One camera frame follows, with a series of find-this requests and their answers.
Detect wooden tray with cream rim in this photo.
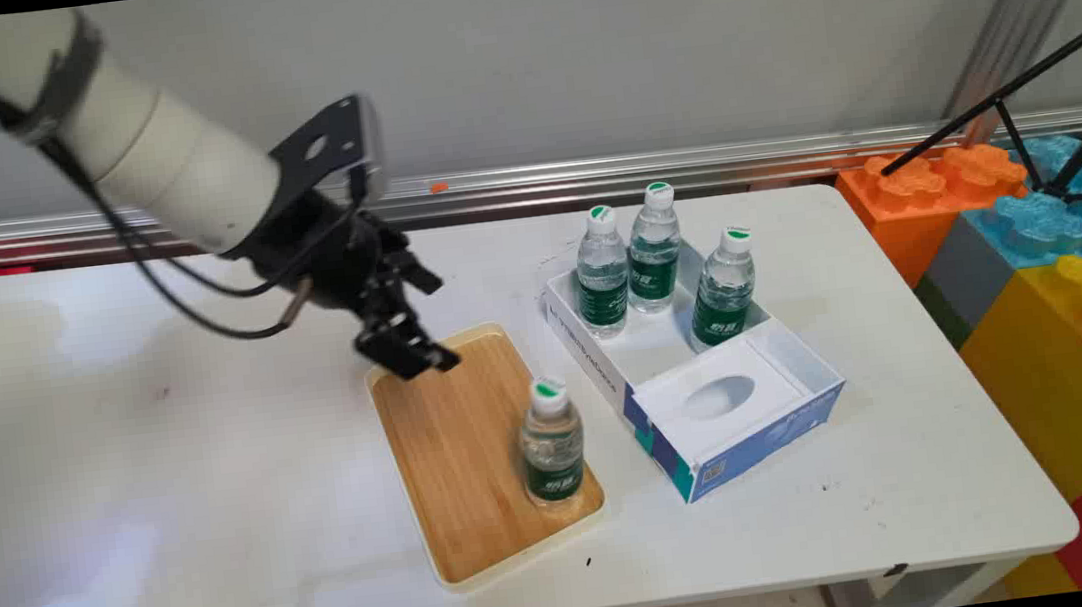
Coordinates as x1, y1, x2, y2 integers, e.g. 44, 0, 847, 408
361, 312, 616, 602

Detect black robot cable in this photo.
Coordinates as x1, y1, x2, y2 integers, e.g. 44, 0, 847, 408
0, 20, 384, 367

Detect grey toy block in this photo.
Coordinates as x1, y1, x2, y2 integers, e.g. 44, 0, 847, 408
914, 209, 1024, 354

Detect black strap on arm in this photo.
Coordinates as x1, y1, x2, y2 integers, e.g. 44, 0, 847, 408
0, 10, 115, 151

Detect clear water bottle green label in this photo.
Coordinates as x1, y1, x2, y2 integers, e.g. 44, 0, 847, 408
679, 224, 766, 354
512, 372, 593, 515
617, 180, 691, 317
568, 202, 637, 342

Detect black camera mounting plate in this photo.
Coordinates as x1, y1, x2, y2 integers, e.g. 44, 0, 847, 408
264, 94, 373, 214

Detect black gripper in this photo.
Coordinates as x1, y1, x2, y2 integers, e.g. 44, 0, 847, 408
223, 175, 464, 398

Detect orange toy block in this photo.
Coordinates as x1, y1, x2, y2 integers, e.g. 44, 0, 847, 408
832, 137, 1042, 297

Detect light blue toy block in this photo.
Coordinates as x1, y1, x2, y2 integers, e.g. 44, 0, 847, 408
952, 131, 1082, 277

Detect black tripod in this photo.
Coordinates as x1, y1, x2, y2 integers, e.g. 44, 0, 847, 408
865, 10, 1082, 224

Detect large coloured building blocks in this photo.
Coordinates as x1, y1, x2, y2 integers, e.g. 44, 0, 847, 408
949, 252, 1082, 602

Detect white and blue cardboard box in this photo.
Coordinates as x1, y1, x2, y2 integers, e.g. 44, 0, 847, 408
535, 218, 858, 518

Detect aluminium rail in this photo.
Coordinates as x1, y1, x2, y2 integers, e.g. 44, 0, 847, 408
0, 106, 1082, 273

